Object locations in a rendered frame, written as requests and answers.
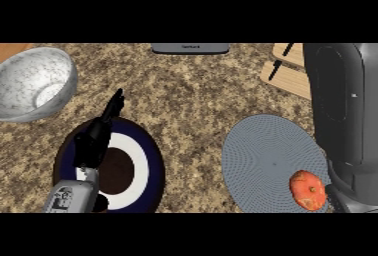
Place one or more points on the flat grey device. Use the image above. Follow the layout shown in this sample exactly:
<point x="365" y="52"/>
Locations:
<point x="190" y="48"/>

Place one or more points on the orange-brown wooden board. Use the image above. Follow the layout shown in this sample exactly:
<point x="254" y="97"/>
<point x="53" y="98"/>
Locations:
<point x="12" y="50"/>

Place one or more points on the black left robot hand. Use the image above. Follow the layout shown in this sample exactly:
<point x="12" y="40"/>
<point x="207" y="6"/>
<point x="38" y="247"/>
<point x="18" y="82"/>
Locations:
<point x="91" y="140"/>

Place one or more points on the round grey placemat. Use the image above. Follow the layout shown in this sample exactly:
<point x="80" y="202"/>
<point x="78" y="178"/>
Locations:
<point x="267" y="153"/>

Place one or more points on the blue and white plate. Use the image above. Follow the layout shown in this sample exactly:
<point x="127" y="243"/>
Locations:
<point x="148" y="160"/>

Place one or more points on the wooden tiered shelf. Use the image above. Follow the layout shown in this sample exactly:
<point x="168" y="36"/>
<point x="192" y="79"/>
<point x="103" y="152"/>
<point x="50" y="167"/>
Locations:
<point x="292" y="80"/>

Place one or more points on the dark grey appliance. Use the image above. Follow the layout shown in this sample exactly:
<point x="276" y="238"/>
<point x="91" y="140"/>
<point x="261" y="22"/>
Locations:
<point x="344" y="110"/>

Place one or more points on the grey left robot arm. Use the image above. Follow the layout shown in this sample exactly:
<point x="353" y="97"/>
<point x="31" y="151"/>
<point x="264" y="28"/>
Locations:
<point x="71" y="196"/>

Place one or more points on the white marble bowl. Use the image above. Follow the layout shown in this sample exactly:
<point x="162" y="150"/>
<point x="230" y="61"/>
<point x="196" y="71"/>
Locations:
<point x="29" y="83"/>

